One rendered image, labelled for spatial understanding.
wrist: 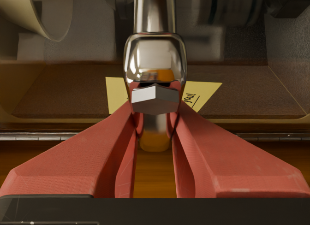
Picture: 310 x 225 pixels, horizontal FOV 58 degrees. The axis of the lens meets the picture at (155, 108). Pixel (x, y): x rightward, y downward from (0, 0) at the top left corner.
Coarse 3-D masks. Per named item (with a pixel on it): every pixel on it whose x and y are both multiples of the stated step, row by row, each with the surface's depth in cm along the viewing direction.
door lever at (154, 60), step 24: (144, 0) 7; (168, 0) 7; (144, 24) 7; (168, 24) 7; (144, 48) 7; (168, 48) 7; (144, 72) 6; (168, 72) 6; (144, 96) 6; (168, 96) 7; (144, 120) 9; (168, 120) 9; (144, 144) 13; (168, 144) 13
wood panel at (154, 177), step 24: (0, 144) 40; (24, 144) 40; (48, 144) 40; (264, 144) 41; (288, 144) 41; (0, 168) 36; (144, 168) 37; (168, 168) 37; (144, 192) 34; (168, 192) 34
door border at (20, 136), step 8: (0, 136) 33; (8, 136) 33; (16, 136) 33; (24, 136) 33; (32, 136) 33; (40, 136) 33; (48, 136) 33; (56, 136) 33; (64, 136) 33; (240, 136) 33; (248, 136) 33; (256, 136) 33; (264, 136) 33; (272, 136) 33; (280, 136) 33; (288, 136) 33; (296, 136) 33; (304, 136) 33
